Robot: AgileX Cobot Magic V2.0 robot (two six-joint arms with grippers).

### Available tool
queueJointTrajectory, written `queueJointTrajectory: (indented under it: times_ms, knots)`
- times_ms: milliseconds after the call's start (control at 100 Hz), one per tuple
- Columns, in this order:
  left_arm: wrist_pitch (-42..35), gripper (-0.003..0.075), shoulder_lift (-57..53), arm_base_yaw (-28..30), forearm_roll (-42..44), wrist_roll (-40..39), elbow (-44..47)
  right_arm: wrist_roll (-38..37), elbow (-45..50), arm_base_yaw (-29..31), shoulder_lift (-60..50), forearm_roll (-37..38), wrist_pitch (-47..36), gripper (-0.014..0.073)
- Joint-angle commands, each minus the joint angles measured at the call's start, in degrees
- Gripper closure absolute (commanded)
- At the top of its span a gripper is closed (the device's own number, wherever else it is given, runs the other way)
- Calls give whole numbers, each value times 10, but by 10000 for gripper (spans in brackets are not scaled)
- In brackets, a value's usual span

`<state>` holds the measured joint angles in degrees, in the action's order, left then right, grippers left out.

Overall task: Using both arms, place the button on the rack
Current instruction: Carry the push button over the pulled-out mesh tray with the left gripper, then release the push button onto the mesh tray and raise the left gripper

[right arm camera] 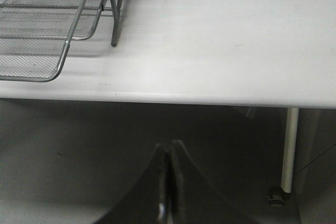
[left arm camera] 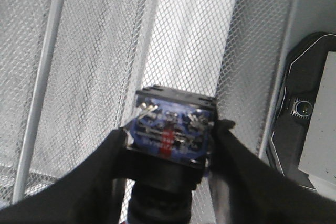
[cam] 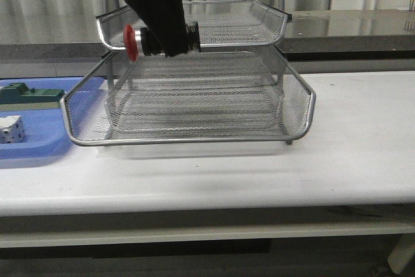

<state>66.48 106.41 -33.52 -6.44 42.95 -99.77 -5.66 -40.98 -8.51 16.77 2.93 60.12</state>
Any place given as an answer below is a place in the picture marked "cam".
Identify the white grey metal block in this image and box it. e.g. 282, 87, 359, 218
1, 115, 25, 144

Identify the grey metal rack frame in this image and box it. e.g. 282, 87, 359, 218
101, 50, 294, 147

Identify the red emergency stop button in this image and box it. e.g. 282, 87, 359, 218
123, 21, 202, 62

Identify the dark back counter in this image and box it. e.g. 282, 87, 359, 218
1, 9, 414, 62

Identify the white table leg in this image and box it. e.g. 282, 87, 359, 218
387, 234, 415, 274

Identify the green terminal block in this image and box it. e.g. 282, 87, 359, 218
1, 82, 65, 111

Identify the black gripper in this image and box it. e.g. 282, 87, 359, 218
124, 0, 189, 57

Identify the blue plastic tray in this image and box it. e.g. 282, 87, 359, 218
0, 76, 108, 160

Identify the silver mesh tray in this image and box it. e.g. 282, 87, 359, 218
60, 47, 316, 146
96, 0, 289, 51
104, 85, 285, 135

